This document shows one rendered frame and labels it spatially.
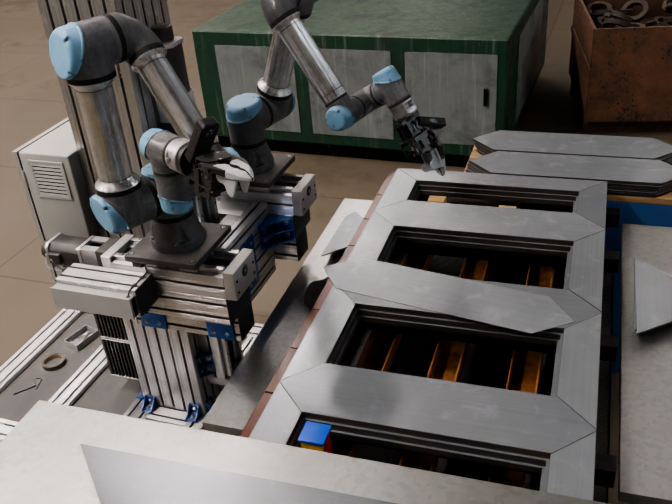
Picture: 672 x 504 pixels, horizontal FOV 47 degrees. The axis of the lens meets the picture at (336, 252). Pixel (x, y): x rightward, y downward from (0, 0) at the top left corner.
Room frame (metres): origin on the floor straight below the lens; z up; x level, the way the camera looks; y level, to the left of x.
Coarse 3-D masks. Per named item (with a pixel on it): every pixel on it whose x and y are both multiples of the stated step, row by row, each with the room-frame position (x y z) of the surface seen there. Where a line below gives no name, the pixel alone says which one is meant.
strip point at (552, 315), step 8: (544, 304) 1.69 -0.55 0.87; (552, 304) 1.68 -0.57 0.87; (544, 312) 1.65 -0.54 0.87; (552, 312) 1.65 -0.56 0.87; (560, 312) 1.64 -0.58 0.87; (544, 320) 1.62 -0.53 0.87; (552, 320) 1.61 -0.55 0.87; (560, 320) 1.61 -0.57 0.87; (568, 320) 1.61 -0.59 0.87; (536, 328) 1.59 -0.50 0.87; (544, 328) 1.58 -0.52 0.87
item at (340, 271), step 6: (360, 258) 2.00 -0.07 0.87; (336, 264) 1.98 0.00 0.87; (342, 264) 1.98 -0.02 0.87; (348, 264) 1.97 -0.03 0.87; (354, 264) 1.97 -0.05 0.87; (336, 270) 1.95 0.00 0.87; (342, 270) 1.94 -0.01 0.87; (348, 270) 1.94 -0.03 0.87; (330, 276) 1.92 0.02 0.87; (336, 276) 1.91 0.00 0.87; (342, 276) 1.91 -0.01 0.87; (336, 282) 1.88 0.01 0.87
